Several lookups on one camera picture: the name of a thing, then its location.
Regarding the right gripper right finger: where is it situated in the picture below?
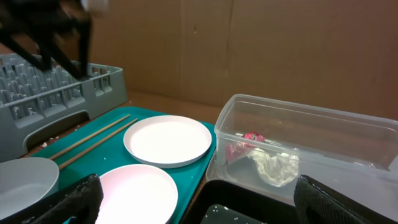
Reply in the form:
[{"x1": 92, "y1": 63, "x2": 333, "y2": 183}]
[{"x1": 294, "y1": 175, "x2": 397, "y2": 224}]

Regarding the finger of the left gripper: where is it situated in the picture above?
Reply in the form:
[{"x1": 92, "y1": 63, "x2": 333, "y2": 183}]
[
  {"x1": 1, "y1": 30, "x2": 52, "y2": 71},
  {"x1": 47, "y1": 24, "x2": 92, "y2": 80}
]

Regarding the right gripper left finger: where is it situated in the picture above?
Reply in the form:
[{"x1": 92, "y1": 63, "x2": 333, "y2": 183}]
[{"x1": 1, "y1": 174, "x2": 104, "y2": 224}]

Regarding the white tissue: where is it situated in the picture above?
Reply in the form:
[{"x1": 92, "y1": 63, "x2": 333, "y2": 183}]
[{"x1": 247, "y1": 148, "x2": 299, "y2": 187}]

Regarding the small white plate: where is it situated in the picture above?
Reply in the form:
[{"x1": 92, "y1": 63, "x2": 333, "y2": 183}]
[{"x1": 96, "y1": 164, "x2": 178, "y2": 224}]

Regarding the wooden chopstick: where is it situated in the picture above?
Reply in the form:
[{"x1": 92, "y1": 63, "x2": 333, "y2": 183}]
[
  {"x1": 58, "y1": 118, "x2": 138, "y2": 170},
  {"x1": 49, "y1": 114, "x2": 130, "y2": 160}
]

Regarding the red snack wrapper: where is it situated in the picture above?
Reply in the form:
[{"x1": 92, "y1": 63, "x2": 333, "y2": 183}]
[{"x1": 225, "y1": 131, "x2": 266, "y2": 163}]

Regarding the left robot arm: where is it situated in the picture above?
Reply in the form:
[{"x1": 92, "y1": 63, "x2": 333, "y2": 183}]
[{"x1": 1, "y1": 0, "x2": 109, "y2": 80}]

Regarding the grey dishwasher rack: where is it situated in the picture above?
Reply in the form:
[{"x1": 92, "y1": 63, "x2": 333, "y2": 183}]
[{"x1": 1, "y1": 54, "x2": 127, "y2": 162}]

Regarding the black waste tray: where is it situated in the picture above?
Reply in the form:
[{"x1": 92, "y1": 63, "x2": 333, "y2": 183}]
[{"x1": 180, "y1": 180, "x2": 299, "y2": 224}]

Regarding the teal serving tray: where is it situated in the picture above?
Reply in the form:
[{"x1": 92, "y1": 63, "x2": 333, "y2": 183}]
[{"x1": 33, "y1": 106, "x2": 216, "y2": 223}]

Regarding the grey metal bowl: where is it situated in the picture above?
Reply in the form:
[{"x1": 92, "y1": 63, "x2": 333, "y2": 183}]
[{"x1": 1, "y1": 157, "x2": 60, "y2": 220}]

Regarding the clear plastic bin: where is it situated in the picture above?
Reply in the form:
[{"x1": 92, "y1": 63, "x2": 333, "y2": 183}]
[{"x1": 206, "y1": 94, "x2": 397, "y2": 220}]

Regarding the large white plate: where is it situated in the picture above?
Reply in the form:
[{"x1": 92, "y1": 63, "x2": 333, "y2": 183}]
[{"x1": 123, "y1": 115, "x2": 212, "y2": 169}]

